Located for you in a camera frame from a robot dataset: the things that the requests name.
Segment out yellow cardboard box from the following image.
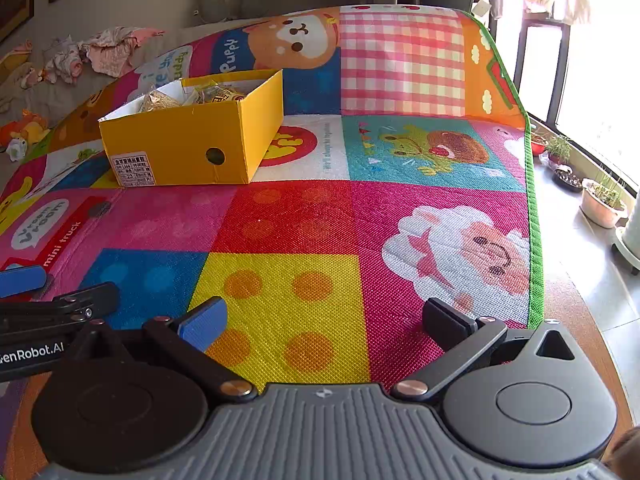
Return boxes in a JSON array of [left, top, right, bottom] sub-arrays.
[[97, 68, 285, 187]]

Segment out white flower pot with plants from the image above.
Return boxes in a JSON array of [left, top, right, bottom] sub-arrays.
[[580, 169, 629, 230]]

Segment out colourful cartoon play mat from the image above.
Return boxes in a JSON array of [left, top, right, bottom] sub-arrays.
[[0, 5, 545, 394]]

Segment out grey sofa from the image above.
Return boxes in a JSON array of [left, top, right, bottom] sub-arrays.
[[0, 12, 281, 171]]

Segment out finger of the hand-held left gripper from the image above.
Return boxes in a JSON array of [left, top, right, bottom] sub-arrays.
[[0, 266, 49, 302], [0, 282, 121, 334]]

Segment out small green potted plant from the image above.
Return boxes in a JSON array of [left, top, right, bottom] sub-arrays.
[[545, 134, 574, 166]]

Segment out dark shallow plant dish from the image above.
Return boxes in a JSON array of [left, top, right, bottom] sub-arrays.
[[553, 166, 586, 193]]

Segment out yellow green snack bag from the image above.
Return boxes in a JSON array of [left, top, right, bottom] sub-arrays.
[[200, 84, 249, 107]]

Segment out dark window frame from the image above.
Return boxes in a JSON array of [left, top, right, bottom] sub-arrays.
[[512, 14, 574, 135]]

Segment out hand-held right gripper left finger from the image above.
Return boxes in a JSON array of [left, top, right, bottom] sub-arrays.
[[75, 296, 259, 404]]

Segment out beige crumpled clothes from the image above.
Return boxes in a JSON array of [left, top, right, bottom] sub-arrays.
[[0, 62, 40, 111]]

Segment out white pink baby clothes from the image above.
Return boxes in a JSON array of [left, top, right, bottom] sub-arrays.
[[42, 35, 87, 86]]

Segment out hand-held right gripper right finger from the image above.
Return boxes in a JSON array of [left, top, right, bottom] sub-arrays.
[[391, 297, 583, 404]]

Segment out orange plush toy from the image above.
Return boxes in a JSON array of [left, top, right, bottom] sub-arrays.
[[0, 109, 54, 162]]

